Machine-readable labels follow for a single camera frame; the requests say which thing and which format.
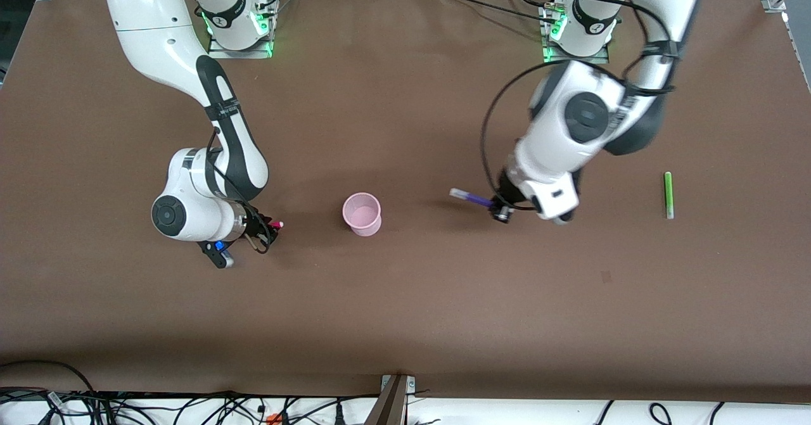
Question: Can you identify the purple marker with clear cap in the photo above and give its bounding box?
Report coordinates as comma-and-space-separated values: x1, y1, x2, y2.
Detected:
449, 187, 496, 209

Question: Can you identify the pink pen holder cup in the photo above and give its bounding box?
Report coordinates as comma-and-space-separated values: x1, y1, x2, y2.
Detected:
342, 192, 383, 238

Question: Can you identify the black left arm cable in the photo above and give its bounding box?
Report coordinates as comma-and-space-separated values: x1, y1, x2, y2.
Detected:
480, 58, 675, 212

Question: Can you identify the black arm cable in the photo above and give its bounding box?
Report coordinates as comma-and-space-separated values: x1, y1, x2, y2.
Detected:
206, 127, 279, 253
480, 58, 675, 212

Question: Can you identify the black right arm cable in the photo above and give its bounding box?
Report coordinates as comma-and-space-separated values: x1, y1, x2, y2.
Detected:
206, 127, 279, 253

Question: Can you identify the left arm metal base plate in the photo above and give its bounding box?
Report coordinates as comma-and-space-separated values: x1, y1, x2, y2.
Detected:
539, 1, 612, 65

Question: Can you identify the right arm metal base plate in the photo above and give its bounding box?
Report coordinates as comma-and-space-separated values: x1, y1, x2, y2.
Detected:
207, 32, 276, 60

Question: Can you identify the dark table support post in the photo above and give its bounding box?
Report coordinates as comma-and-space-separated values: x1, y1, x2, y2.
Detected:
366, 374, 417, 425

